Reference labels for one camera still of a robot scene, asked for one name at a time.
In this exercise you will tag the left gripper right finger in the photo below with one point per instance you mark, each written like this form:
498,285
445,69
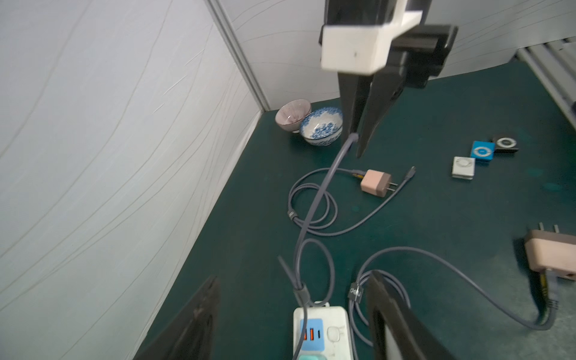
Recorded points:
395,330

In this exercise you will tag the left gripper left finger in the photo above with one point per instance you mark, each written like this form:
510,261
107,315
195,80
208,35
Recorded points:
190,334

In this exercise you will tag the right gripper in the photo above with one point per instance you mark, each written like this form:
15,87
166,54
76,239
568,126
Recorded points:
416,56

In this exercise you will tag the white colourful power strip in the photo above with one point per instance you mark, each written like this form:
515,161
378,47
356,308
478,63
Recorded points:
327,332

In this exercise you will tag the teal USB charger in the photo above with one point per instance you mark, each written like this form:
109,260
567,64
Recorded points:
312,356

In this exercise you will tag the blue patterned bowl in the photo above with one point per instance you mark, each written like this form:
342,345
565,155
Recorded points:
322,127

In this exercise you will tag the pink striped bowl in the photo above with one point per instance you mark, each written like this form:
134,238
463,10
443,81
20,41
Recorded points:
292,114

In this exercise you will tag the pink charger near bowls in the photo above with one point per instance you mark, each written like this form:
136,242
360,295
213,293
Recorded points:
377,183

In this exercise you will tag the silver mp3 player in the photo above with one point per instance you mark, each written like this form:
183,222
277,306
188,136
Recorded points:
463,168

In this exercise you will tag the blue mp3 player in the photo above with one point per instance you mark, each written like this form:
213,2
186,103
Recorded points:
482,151

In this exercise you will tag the pink charger near front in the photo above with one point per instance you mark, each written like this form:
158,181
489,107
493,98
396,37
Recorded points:
551,250

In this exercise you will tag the aluminium front rail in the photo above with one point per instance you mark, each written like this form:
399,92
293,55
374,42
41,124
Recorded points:
553,63

